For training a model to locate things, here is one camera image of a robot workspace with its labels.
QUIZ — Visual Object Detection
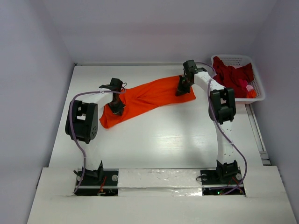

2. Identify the orange t shirt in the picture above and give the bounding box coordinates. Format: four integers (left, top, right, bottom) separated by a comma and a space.
99, 76, 196, 129

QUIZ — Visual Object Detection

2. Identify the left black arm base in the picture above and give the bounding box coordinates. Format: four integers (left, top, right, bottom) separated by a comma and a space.
75, 169, 119, 196

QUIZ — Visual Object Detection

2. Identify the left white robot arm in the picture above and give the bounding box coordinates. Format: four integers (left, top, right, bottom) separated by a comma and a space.
65, 78, 125, 184

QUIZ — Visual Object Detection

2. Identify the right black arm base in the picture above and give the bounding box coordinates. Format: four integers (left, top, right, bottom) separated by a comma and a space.
196, 169, 246, 196

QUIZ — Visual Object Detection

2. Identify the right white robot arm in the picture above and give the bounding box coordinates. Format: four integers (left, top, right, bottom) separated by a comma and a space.
176, 60, 238, 183

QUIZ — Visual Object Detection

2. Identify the dark red t shirt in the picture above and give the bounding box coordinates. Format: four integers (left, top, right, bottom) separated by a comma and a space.
213, 56, 254, 98

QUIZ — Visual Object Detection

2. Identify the white plastic basket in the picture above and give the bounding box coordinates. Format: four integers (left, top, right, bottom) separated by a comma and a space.
211, 54, 265, 104

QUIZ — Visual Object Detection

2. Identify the pink cloth in basket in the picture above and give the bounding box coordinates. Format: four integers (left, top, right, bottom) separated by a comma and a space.
239, 79, 254, 92

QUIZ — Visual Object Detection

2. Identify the small orange cloth in basket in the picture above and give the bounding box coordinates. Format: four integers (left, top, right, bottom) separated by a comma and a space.
246, 90, 257, 98

